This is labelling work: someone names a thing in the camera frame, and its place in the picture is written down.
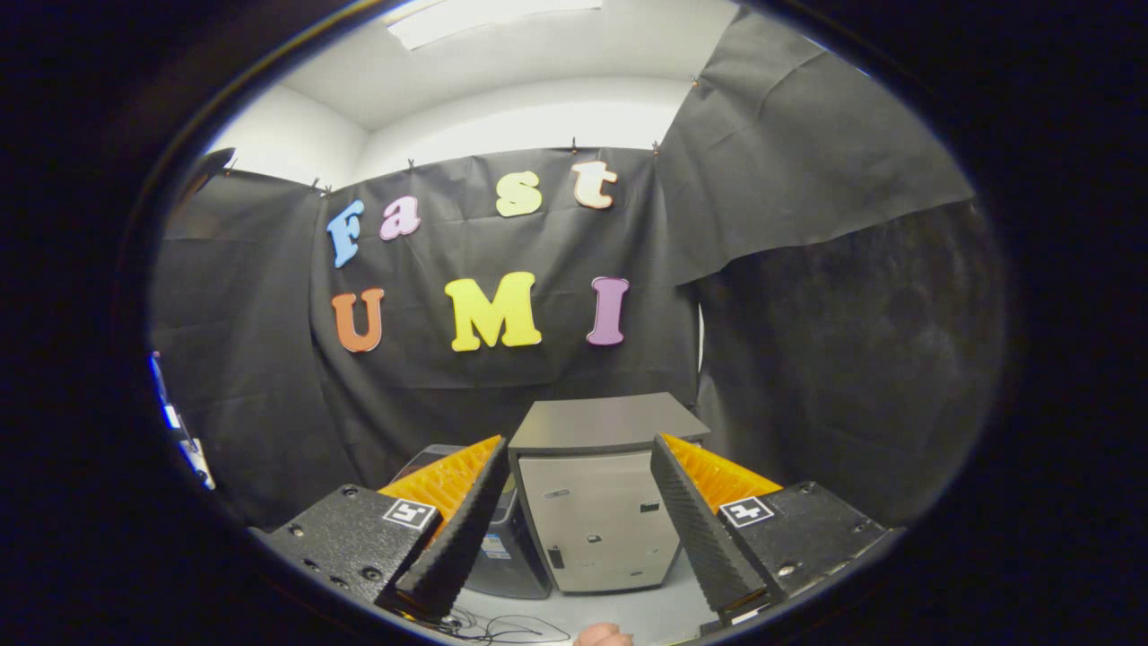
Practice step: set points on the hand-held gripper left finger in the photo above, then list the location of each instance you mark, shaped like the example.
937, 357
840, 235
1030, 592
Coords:
457, 538

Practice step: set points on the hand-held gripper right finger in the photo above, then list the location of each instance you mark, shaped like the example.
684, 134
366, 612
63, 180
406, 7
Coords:
700, 538

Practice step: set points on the dark grey washing machine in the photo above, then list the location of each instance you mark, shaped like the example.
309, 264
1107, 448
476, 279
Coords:
516, 565

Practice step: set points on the grey small cabinet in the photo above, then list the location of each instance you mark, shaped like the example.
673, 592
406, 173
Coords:
601, 520

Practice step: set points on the black backdrop cloth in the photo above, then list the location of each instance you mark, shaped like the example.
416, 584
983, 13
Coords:
421, 269

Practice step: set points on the blue and white object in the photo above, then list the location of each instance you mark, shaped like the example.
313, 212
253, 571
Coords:
179, 431

